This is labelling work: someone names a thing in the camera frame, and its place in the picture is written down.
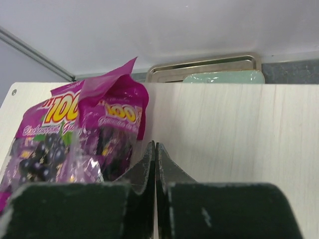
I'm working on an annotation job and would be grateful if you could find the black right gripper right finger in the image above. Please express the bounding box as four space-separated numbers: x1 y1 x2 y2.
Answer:
155 143 302 239

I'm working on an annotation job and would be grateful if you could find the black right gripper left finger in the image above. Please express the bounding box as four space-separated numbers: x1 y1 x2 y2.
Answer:
0 142 155 239

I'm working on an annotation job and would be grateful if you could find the purple candy bag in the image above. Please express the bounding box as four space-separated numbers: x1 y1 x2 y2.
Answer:
0 59 149 209

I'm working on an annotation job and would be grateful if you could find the white two-tier wooden shelf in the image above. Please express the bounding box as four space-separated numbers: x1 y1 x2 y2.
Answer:
0 81 319 239

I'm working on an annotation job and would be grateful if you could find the metal baking tray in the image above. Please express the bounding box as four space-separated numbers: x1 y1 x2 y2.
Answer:
146 52 262 83

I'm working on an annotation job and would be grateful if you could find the aluminium corner frame left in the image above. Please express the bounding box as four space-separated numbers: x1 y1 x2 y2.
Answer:
0 24 75 82

